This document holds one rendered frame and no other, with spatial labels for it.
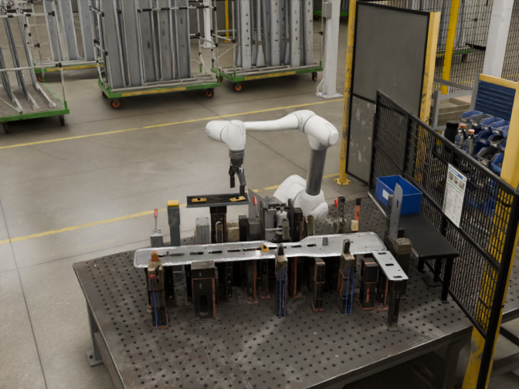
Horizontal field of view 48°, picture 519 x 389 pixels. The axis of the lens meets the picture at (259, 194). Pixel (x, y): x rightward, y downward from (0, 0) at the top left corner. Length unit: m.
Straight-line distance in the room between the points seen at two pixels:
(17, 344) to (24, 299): 0.57
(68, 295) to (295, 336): 2.30
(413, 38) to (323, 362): 3.36
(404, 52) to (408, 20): 0.28
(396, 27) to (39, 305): 3.87
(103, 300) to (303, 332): 1.15
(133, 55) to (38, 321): 6.08
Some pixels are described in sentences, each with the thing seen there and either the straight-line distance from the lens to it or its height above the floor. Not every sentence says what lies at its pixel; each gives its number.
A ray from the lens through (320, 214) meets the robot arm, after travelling 3.88.
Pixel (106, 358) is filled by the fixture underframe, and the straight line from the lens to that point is 3.79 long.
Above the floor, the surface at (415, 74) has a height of 1.44.
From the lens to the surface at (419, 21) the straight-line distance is 5.42.
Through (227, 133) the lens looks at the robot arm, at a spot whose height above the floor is 1.57.
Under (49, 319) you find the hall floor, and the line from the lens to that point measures 4.64.
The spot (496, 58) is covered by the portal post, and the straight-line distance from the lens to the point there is 7.55.
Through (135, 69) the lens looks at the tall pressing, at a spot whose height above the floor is 0.57.
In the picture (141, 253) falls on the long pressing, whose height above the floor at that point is 1.00.
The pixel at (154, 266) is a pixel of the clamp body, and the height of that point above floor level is 1.06.
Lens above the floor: 2.58
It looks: 24 degrees down
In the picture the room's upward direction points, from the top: straight up
